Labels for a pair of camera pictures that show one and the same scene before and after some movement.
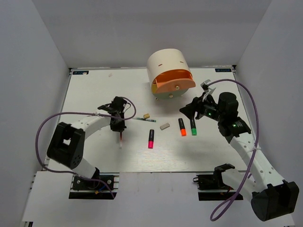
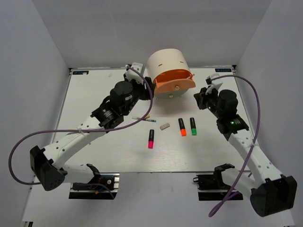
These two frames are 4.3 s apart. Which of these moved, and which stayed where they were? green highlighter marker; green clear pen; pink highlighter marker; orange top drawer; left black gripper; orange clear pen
Moved: left black gripper; orange clear pen
Stayed: green highlighter marker; green clear pen; orange top drawer; pink highlighter marker
